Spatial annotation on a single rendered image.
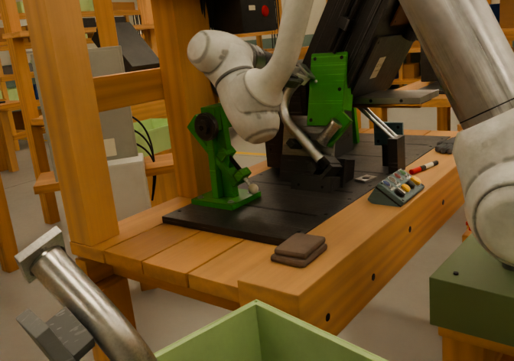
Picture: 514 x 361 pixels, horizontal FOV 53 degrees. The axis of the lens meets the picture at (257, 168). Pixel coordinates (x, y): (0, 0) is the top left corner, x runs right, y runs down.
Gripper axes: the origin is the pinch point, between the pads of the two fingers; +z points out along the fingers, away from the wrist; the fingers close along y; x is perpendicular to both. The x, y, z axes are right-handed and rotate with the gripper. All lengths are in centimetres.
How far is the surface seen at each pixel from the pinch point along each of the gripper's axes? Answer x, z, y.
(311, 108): 4.2, 4.4, -8.6
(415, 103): -16.5, 16.9, -24.9
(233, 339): 7, -68, -62
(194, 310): 146, 69, -8
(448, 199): -3, 31, -49
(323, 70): -5.4, 4.4, -2.9
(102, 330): -10, -100, -61
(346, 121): -1.7, 4.3, -19.2
